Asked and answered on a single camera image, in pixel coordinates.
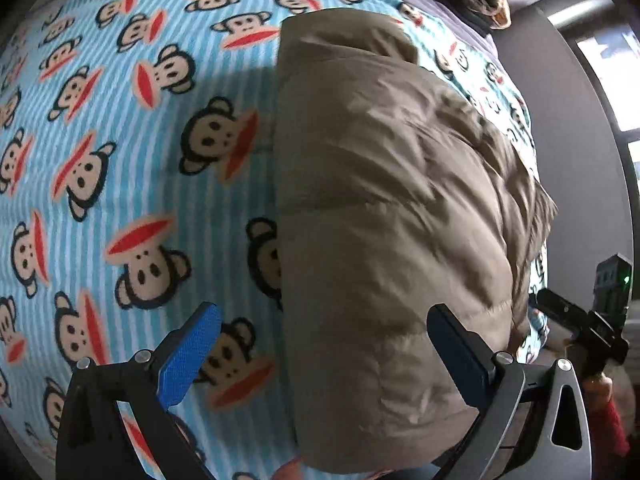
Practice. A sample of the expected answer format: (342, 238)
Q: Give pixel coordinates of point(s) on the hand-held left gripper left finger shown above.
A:
(195, 355)

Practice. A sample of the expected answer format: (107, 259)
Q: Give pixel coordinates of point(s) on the beige puffer jacket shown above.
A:
(380, 200)

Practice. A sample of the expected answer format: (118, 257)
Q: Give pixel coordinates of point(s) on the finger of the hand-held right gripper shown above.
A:
(555, 307)

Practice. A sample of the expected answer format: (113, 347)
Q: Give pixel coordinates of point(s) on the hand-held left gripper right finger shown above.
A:
(460, 355)

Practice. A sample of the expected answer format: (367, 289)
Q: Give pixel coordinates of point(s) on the blue striped monkey print blanket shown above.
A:
(125, 160)

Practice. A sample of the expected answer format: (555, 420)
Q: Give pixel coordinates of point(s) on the person's right forearm red sleeve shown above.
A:
(610, 435)

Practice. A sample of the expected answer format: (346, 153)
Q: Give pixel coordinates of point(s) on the window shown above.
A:
(607, 75)

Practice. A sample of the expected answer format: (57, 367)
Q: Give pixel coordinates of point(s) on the person's right hand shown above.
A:
(597, 387)

